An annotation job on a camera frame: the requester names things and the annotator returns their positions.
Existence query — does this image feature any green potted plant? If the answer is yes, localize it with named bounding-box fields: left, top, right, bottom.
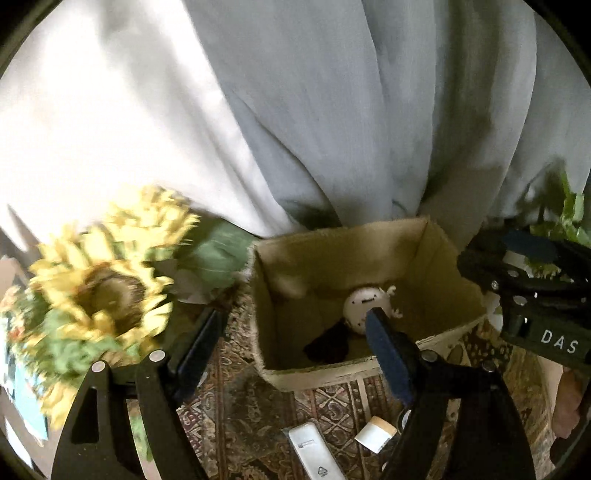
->
left=503, top=165, right=591, bottom=278

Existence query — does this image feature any sunflower bouquet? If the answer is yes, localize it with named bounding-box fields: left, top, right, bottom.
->
left=1, top=186, right=253, bottom=430

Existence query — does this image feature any patterned oriental rug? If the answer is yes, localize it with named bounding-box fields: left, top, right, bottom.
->
left=177, top=288, right=555, bottom=479

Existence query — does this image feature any brown cardboard box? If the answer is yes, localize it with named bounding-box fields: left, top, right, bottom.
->
left=249, top=218, right=486, bottom=391

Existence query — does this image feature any white round creature toy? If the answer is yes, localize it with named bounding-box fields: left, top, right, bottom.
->
left=342, top=285, right=403, bottom=335

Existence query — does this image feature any white remote control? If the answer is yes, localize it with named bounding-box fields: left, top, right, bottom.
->
left=287, top=422, right=346, bottom=480

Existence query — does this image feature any beige curtain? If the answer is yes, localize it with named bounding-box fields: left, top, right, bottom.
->
left=1, top=1, right=297, bottom=248

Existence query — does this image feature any grey curtain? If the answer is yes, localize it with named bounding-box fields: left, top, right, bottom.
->
left=186, top=1, right=590, bottom=246

